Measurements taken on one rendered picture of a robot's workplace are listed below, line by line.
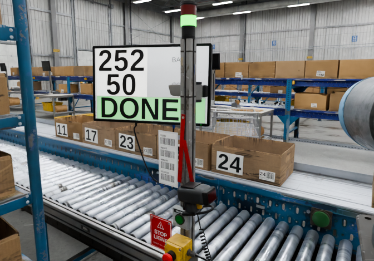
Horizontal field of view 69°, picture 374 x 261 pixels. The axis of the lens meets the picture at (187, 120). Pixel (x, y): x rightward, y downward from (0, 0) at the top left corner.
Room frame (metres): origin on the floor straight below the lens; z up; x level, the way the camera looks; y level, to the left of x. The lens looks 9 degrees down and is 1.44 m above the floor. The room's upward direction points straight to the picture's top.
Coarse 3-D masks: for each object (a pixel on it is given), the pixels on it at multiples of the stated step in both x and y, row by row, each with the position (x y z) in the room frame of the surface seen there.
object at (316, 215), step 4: (316, 212) 1.14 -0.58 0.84; (320, 212) 1.13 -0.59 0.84; (312, 216) 1.14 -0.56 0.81; (316, 216) 1.13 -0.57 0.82; (320, 216) 1.12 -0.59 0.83; (324, 216) 1.11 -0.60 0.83; (316, 220) 1.13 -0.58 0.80; (320, 220) 1.12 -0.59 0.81; (324, 220) 1.11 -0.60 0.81; (328, 220) 1.11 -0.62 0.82; (316, 224) 1.13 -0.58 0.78; (320, 224) 1.12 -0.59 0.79; (324, 224) 1.11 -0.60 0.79
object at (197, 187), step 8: (184, 184) 0.85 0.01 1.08; (192, 184) 0.84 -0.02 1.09; (200, 184) 0.84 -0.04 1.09; (184, 192) 0.82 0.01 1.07; (192, 192) 0.80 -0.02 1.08; (200, 192) 0.79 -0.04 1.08; (208, 192) 0.79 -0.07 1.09; (184, 200) 0.82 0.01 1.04; (192, 200) 0.80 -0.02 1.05; (200, 200) 0.79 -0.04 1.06; (208, 200) 0.78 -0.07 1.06; (192, 208) 0.82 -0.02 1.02; (200, 208) 0.82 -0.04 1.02
